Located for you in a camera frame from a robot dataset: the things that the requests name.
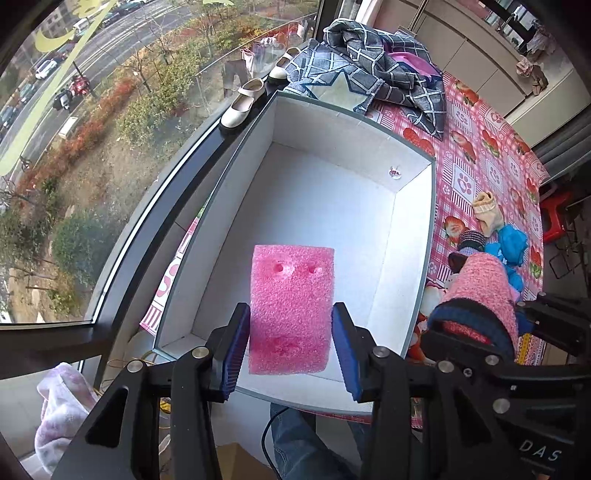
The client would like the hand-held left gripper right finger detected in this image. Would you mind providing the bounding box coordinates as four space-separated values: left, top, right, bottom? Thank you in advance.
331 302 527 480

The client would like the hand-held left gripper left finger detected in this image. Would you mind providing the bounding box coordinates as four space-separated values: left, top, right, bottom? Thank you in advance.
51 302 252 480

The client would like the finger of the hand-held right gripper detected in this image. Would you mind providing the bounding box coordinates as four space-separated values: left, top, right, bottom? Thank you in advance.
515 291 591 358
421 299 520 370

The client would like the pink foam sponge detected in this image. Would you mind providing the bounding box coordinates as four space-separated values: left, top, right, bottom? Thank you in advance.
248 244 335 376

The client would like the pink fuzzy sock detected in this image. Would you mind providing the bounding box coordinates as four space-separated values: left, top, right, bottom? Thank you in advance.
438 253 520 344

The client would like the striped knit sock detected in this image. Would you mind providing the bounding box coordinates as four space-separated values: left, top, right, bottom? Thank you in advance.
457 230 488 257

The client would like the white cardboard box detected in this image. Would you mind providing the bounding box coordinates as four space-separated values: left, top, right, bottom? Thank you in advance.
152 90 437 402

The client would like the blue cloth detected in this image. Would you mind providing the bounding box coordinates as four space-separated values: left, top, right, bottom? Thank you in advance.
482 224 529 296

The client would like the red plastic stool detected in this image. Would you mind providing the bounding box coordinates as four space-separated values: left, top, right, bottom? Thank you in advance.
538 189 578 243

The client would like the person's leg in jeans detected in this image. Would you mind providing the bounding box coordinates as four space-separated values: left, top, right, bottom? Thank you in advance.
270 401 375 480

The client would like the brown cardboard box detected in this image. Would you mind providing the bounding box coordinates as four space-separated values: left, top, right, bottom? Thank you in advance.
203 442 278 480

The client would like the cream polka dot scrunchie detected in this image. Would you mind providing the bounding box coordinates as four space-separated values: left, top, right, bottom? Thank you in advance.
471 190 502 234

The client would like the pink strawberry tablecloth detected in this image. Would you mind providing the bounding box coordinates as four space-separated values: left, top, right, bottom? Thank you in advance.
139 69 552 430

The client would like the white pink towel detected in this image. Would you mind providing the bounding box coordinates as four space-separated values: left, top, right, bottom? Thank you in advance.
34 362 100 476

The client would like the cream shoe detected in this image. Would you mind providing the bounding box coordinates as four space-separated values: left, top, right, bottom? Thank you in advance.
268 46 303 85
219 78 269 136

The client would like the purple cloth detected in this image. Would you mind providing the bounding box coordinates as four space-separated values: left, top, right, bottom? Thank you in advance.
383 39 444 77

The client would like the grey checked star cloth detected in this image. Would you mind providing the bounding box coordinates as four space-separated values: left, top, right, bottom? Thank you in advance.
284 18 448 141

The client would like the black cable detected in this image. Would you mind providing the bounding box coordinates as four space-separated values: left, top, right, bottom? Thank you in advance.
261 408 296 480

